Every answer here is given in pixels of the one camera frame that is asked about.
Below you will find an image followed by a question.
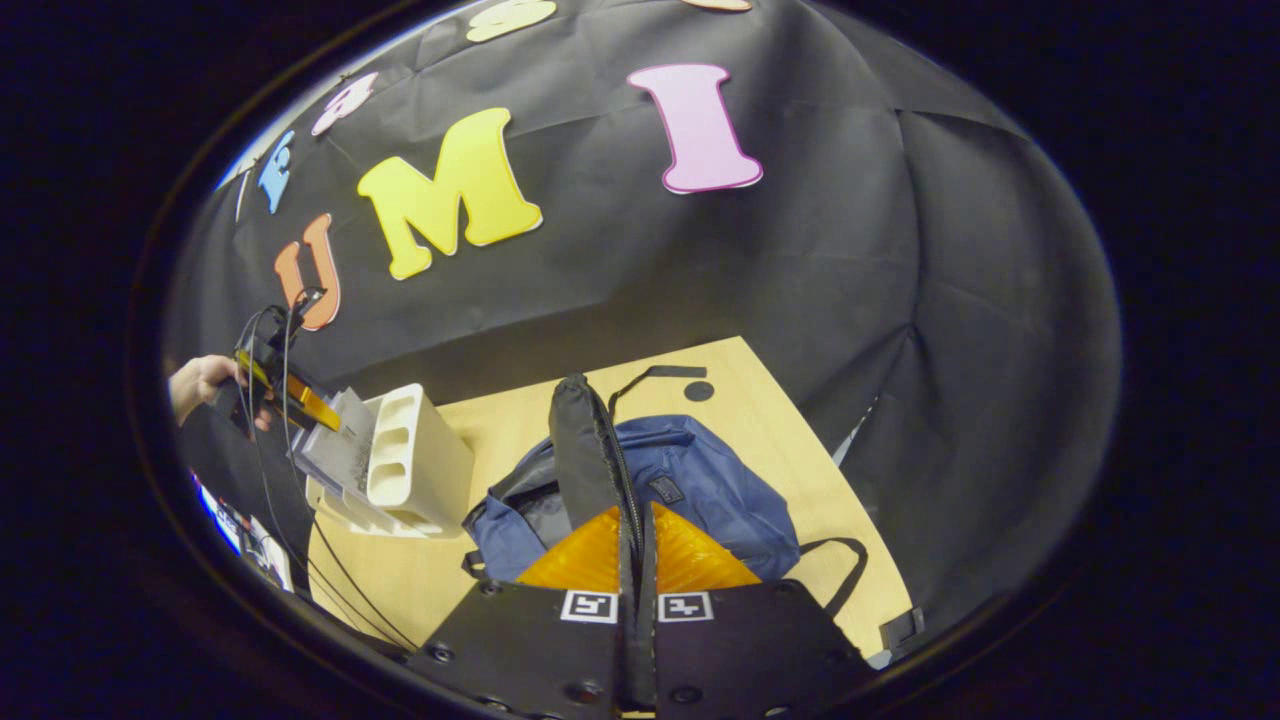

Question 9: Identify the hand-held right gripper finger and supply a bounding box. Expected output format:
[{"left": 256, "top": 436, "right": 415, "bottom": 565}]
[
  {"left": 640, "top": 500, "right": 871, "bottom": 720},
  {"left": 400, "top": 505, "right": 641, "bottom": 720}
]

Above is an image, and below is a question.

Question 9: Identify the white bookshelf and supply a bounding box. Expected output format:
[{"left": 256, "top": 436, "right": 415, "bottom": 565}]
[{"left": 305, "top": 383, "right": 476, "bottom": 541}]

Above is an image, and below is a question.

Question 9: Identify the blue schoolbag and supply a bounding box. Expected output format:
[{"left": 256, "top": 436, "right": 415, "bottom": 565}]
[{"left": 460, "top": 365, "right": 869, "bottom": 621}]

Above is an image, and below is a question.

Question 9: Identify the clutter of small items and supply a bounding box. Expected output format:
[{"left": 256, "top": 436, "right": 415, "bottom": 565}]
[{"left": 190, "top": 470, "right": 296, "bottom": 593}]

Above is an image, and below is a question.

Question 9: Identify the black backdrop cloth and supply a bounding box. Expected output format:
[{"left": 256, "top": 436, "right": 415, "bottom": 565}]
[{"left": 165, "top": 0, "right": 1121, "bottom": 641}]

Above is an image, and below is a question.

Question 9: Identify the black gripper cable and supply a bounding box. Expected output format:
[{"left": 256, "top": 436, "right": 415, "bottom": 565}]
[{"left": 238, "top": 305, "right": 421, "bottom": 651}]

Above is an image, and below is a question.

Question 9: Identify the black table corner bracket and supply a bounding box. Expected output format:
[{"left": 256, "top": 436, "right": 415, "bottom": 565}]
[{"left": 878, "top": 606, "right": 927, "bottom": 653}]

